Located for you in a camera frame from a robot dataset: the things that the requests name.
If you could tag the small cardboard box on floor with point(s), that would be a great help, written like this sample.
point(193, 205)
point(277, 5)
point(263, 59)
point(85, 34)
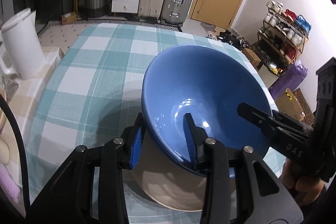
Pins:
point(69, 18)

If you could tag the brown cardboard box by rack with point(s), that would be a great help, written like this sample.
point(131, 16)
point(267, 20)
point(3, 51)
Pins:
point(253, 58)

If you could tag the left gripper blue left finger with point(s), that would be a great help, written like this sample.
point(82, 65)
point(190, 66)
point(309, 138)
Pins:
point(136, 146)

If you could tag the beige bowls on side table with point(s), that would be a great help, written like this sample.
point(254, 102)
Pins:
point(4, 153)

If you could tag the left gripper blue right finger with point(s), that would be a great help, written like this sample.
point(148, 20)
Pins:
point(189, 129)

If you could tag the woven laundry basket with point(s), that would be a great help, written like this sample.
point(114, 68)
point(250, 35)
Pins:
point(95, 8)

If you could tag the white electric kettle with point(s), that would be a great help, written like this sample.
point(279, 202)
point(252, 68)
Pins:
point(22, 45)

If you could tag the right hand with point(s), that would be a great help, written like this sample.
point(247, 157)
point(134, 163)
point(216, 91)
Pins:
point(309, 188)

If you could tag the large blue bowl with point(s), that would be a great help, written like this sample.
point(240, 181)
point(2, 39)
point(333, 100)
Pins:
point(209, 85)

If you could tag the purple bag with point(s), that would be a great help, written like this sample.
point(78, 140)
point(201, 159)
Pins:
point(291, 79)

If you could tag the bamboo shoe rack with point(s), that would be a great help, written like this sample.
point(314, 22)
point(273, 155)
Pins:
point(280, 40)

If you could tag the teal plaid tablecloth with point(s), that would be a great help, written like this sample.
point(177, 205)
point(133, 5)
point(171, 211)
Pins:
point(95, 92)

